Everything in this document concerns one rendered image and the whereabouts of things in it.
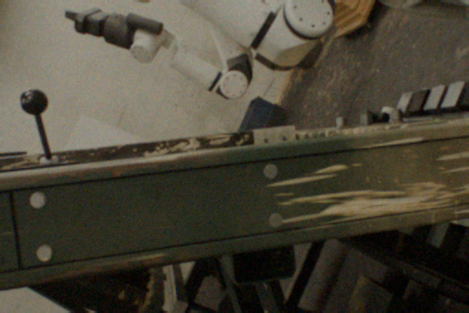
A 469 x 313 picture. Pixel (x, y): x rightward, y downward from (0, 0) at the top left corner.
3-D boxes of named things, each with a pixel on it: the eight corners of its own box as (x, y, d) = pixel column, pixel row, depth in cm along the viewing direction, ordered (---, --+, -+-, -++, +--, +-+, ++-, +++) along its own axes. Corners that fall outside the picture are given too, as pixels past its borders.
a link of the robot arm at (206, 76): (177, 69, 135) (232, 103, 139) (173, 74, 125) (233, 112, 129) (196, 37, 132) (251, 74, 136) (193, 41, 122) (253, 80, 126)
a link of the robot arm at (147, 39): (132, 35, 134) (168, 46, 133) (114, 58, 128) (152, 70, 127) (129, 2, 125) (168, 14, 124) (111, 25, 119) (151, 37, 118)
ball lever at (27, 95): (63, 175, 69) (43, 93, 62) (37, 178, 69) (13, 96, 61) (66, 161, 72) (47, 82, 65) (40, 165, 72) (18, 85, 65)
